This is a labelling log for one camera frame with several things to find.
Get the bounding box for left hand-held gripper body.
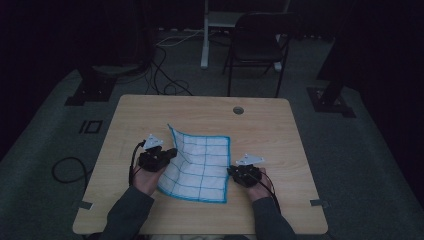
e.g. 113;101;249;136
137;133;169;173

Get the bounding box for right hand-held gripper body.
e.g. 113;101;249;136
233;153;266;189

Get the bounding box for white cloth with blue edge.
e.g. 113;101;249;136
156;123;232;205

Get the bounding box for person's right hand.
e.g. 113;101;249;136
246;167;273;204

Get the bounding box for person's left hand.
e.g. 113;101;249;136
131;163;168;197

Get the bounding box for black metal stand base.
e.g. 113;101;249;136
64;65;118;107
306;0;357;119

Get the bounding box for grey round stand base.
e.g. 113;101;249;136
91;62;142;77

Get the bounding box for black folding chair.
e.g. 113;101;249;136
222;12;304;99

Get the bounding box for left hand-held gripper cable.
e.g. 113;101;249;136
127;139;147;188

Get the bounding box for hand-held gripper cable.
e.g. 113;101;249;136
127;139;147;188
257;170;282;215

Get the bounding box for right hand-held gripper cable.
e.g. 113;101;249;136
257;170;282;215

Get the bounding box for black tangled floor cables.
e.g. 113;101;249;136
145;45;195;97

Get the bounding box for black looped floor cable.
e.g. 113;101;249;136
51;156;93;188

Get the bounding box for white floor cable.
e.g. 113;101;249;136
155;29;205;47

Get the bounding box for white desk frame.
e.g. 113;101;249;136
200;0;292;72

